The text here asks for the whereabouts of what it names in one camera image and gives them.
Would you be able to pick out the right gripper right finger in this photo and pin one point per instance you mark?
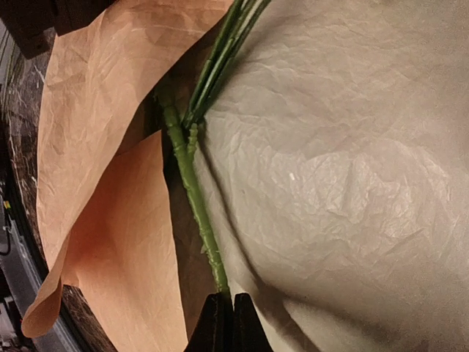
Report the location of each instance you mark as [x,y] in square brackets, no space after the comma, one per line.
[248,333]

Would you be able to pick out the green leafy fake flower bunch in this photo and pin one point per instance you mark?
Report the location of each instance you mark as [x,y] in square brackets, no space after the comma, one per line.
[237,24]

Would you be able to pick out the beige pink wrapping paper sheet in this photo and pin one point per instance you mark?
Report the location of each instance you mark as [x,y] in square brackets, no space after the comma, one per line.
[334,166]

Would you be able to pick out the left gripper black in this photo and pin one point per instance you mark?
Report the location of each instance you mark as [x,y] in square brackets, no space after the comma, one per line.
[27,20]

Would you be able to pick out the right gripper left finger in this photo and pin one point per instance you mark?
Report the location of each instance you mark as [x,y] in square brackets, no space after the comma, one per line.
[213,331]

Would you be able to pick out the white rose fake flower stem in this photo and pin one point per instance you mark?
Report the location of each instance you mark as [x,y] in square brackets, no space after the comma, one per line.
[184,147]

